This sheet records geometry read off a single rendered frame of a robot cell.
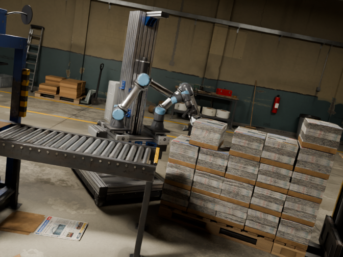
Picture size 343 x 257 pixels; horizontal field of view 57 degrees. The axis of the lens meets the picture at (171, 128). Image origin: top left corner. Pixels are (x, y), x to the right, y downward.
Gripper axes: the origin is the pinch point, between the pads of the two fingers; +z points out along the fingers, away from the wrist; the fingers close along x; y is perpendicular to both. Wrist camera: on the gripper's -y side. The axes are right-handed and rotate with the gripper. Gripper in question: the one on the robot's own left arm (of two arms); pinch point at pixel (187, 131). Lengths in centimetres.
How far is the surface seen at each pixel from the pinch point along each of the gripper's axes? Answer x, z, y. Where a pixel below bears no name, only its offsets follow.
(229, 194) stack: 64, 42, -40
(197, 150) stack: 25, 44, -6
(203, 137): 28, 43, 7
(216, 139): 40, 42, 9
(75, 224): -56, 111, -84
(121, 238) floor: -12, 104, -85
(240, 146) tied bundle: 64, 42, 8
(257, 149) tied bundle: 79, 41, 9
